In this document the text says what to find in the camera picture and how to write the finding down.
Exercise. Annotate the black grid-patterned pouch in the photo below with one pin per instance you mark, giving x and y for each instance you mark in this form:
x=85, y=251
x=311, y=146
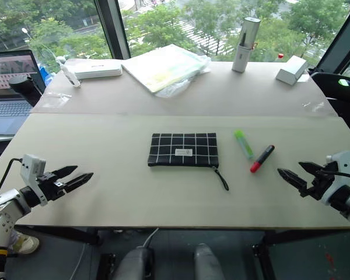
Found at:
x=169, y=150

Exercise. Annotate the blue plastic bag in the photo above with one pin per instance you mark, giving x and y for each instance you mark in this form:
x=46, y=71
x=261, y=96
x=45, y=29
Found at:
x=45, y=73

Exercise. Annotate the small white wedge box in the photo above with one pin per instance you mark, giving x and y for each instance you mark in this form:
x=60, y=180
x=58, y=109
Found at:
x=290, y=71

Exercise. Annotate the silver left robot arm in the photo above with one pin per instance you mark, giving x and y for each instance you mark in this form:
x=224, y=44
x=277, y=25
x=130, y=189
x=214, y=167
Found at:
x=1, y=208

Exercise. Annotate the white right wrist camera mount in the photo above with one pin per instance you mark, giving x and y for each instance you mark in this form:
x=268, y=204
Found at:
x=345, y=163

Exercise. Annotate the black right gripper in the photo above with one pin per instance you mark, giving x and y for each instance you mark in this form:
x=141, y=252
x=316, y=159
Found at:
x=321, y=186

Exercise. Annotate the clear plastic scrap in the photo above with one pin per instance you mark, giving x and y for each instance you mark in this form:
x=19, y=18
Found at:
x=312, y=105

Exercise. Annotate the grey open laptop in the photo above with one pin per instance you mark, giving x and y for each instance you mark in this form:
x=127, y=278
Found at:
x=6, y=113

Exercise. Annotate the black pen in holder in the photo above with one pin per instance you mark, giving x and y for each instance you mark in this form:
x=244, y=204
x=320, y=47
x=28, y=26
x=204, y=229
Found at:
x=244, y=39

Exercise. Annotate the flat white box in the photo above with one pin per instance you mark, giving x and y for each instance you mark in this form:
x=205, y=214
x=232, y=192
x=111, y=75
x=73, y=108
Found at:
x=97, y=68

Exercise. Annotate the small clear plastic bag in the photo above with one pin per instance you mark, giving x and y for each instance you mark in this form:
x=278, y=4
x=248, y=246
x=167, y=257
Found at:
x=55, y=99

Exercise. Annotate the red and black marker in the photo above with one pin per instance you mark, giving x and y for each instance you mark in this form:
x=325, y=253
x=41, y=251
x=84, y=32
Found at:
x=262, y=159

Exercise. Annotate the black cylindrical device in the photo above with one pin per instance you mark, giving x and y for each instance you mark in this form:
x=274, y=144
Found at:
x=24, y=87

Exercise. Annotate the green highlighter pen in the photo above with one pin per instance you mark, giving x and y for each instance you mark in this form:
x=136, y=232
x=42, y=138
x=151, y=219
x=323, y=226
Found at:
x=244, y=145

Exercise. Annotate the dark grey rounded shape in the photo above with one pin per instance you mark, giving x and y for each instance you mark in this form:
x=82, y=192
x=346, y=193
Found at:
x=207, y=262
x=135, y=262

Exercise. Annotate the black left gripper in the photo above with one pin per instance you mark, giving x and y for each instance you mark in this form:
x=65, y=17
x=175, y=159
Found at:
x=51, y=186

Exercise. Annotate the plastic-wrapped white package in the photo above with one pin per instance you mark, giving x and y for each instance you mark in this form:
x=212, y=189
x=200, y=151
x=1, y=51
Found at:
x=163, y=67

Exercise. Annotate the silver cylindrical pen holder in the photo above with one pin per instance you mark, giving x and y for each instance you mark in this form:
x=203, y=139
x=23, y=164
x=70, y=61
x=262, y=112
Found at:
x=246, y=43

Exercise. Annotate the black table frame strut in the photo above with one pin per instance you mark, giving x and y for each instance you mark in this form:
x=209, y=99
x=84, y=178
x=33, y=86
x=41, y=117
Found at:
x=294, y=240
x=61, y=233

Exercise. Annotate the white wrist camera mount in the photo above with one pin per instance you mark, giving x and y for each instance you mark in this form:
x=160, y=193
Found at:
x=29, y=167
x=345, y=163

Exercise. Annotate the dark window pillar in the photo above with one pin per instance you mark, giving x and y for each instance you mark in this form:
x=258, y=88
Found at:
x=113, y=29

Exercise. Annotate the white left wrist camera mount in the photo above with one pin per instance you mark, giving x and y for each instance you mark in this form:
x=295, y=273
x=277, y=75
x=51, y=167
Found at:
x=29, y=167

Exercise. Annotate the slim white bottle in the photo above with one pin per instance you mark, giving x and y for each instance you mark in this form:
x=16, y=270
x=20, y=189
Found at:
x=69, y=74

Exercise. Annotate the white sneaker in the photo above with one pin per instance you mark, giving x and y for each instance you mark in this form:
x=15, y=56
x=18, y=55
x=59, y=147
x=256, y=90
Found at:
x=27, y=243

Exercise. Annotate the clear plastic bag under books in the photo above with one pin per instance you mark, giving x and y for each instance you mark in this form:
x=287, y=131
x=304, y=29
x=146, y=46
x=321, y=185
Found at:
x=181, y=84

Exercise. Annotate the dark slanted window frame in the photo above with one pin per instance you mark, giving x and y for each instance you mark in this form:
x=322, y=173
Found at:
x=342, y=35

